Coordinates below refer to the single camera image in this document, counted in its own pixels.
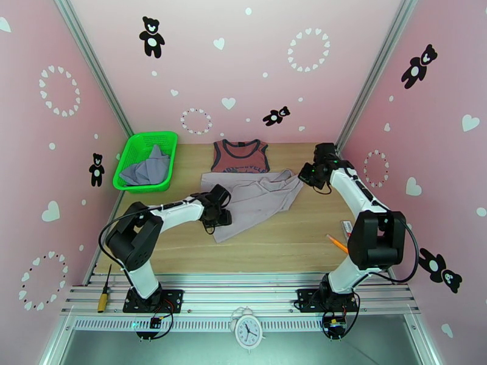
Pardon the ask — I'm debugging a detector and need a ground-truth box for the pale mauve shirt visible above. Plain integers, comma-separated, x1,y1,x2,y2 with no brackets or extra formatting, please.
200,168,305,244

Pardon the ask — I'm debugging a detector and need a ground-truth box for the red tank top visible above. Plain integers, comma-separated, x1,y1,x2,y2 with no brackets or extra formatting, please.
211,138,272,175

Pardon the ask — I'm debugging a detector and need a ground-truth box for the grey blue cloth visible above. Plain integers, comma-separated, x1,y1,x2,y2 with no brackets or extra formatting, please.
118,144,171,186

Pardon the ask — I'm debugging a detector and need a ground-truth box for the orange pencil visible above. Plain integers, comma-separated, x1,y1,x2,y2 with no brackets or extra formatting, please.
325,233,349,255

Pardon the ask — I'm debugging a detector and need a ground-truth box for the green plastic basket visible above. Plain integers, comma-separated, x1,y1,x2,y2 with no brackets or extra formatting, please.
113,131,179,193

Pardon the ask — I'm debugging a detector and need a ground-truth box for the white alarm clock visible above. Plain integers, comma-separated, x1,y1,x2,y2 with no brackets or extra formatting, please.
229,306,267,355

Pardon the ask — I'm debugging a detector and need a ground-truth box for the black yellow circuit board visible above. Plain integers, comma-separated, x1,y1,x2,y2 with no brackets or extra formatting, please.
323,316,347,338

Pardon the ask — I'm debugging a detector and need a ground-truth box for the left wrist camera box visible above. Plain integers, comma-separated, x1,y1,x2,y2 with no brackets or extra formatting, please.
209,183,232,209

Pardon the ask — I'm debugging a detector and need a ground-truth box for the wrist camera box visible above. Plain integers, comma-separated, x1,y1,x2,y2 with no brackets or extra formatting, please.
209,183,232,209
314,142,338,162

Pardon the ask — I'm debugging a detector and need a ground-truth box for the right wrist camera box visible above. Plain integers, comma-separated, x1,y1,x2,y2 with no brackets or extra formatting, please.
314,142,338,162

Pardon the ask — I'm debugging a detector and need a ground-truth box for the aluminium rail base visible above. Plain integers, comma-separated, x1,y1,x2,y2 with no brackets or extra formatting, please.
60,273,421,316

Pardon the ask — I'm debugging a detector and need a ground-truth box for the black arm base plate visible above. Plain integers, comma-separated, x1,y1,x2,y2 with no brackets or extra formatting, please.
122,288,184,314
296,288,359,314

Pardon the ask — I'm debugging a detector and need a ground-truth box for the red black base wire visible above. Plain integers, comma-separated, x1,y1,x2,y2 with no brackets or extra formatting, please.
321,295,361,341
136,298,177,341

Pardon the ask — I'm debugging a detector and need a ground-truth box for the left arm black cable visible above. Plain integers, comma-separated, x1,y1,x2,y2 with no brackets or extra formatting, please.
97,207,154,271

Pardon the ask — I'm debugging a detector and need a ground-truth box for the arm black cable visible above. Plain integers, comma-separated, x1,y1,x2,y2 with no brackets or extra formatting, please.
370,222,421,283
97,207,154,271

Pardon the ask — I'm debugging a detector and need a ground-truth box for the aluminium frame post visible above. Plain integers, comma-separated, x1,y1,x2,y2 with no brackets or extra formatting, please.
334,0,421,148
51,0,135,137

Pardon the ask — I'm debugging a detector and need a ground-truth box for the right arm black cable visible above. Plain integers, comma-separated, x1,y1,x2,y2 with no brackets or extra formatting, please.
370,222,421,283

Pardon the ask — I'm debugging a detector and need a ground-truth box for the yellow handled screwdriver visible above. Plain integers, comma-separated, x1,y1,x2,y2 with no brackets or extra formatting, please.
97,263,113,314

